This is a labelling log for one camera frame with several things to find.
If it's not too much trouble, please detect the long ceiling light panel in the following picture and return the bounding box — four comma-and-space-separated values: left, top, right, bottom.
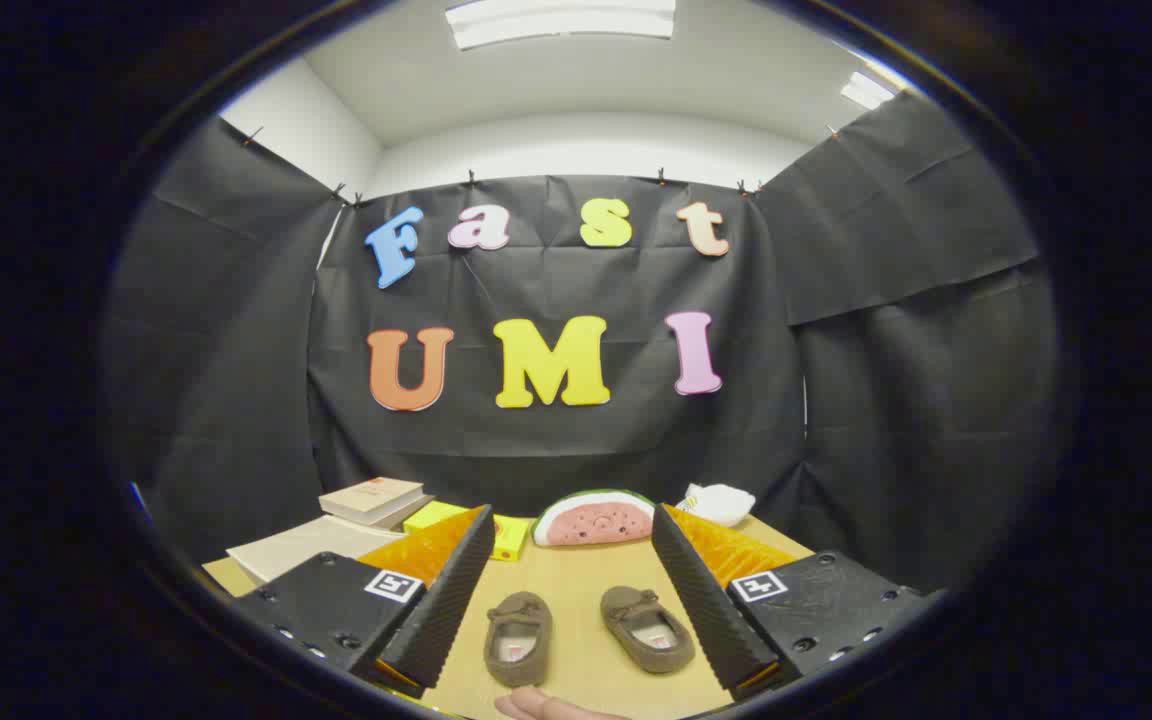
445, 0, 678, 52

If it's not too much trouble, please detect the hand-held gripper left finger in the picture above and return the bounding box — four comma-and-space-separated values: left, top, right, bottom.
231, 505, 497, 699

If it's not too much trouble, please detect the grey paperback book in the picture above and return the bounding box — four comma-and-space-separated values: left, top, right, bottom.
376, 494, 435, 530

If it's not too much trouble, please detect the beige fabric storage box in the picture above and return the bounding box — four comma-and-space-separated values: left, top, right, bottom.
226, 515, 407, 586

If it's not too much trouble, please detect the brown fuzzy shoe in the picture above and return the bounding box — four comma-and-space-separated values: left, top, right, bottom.
483, 591, 554, 688
600, 586, 697, 675

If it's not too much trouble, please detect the small ceiling light panel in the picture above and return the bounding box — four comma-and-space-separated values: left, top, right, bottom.
840, 70, 898, 112

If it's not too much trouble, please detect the beige paperback book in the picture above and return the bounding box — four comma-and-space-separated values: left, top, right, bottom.
319, 477, 425, 522

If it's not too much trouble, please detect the white plush toy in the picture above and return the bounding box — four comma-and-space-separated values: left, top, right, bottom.
676, 483, 757, 528

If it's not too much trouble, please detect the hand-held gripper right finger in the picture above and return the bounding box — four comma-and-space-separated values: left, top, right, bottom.
650, 503, 942, 701

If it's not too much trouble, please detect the watermelon slice plush toy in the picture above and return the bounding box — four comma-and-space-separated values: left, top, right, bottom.
532, 488, 657, 548

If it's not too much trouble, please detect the black backdrop cloth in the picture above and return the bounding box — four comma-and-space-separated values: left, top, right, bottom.
101, 90, 1057, 591

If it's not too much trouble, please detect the yellow book with red circle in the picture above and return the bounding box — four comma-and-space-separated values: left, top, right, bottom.
403, 500, 533, 562

